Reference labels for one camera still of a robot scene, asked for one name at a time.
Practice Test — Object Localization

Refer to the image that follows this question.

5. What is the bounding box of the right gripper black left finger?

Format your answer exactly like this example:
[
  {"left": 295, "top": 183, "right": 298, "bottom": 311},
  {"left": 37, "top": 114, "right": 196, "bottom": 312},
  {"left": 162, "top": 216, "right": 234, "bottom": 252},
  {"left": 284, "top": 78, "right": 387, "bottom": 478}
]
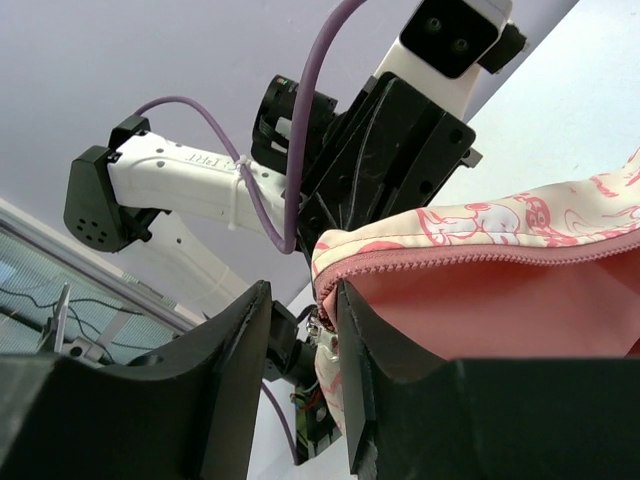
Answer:
[{"left": 1, "top": 281, "right": 272, "bottom": 479}]

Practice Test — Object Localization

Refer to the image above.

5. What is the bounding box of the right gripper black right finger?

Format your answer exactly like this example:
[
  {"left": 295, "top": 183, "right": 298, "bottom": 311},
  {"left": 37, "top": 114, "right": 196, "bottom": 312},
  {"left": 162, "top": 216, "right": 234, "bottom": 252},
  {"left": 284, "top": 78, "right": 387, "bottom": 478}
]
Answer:
[{"left": 337, "top": 283, "right": 639, "bottom": 479}]

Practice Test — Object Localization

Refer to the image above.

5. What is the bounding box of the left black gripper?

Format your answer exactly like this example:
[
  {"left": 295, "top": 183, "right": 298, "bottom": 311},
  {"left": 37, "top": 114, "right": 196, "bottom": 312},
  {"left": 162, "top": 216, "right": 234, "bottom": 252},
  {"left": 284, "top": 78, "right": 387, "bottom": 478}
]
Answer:
[{"left": 297, "top": 73, "right": 476, "bottom": 250}]

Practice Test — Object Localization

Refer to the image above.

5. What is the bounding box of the pink Snoopy zip jacket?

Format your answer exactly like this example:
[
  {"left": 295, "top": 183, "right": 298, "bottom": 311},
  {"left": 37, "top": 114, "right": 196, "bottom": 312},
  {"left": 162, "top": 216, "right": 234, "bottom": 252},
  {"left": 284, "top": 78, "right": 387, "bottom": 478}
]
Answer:
[{"left": 310, "top": 146, "right": 640, "bottom": 436}]

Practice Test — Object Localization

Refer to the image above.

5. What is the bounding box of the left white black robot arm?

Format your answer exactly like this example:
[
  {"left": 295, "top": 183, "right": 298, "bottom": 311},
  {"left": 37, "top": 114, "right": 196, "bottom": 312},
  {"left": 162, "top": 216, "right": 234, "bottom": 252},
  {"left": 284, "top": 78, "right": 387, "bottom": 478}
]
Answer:
[{"left": 63, "top": 72, "right": 475, "bottom": 315}]

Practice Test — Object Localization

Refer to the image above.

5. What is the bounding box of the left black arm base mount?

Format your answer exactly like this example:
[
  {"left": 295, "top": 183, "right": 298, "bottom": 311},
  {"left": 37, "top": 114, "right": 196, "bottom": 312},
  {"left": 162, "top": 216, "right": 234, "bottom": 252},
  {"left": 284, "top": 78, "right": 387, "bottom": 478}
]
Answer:
[{"left": 261, "top": 301, "right": 341, "bottom": 466}]

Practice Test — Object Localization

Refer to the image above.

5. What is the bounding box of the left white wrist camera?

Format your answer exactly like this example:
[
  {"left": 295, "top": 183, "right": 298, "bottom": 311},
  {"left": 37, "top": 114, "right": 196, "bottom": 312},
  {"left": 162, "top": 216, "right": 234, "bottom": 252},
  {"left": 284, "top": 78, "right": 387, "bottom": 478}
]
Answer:
[{"left": 373, "top": 0, "right": 528, "bottom": 119}]

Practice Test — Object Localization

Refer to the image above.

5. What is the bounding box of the aluminium table edge rail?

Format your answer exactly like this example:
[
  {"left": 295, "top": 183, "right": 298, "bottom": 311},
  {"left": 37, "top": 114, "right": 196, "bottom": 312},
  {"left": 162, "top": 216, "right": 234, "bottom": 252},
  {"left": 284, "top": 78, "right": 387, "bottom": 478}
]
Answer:
[{"left": 1, "top": 199, "right": 201, "bottom": 352}]

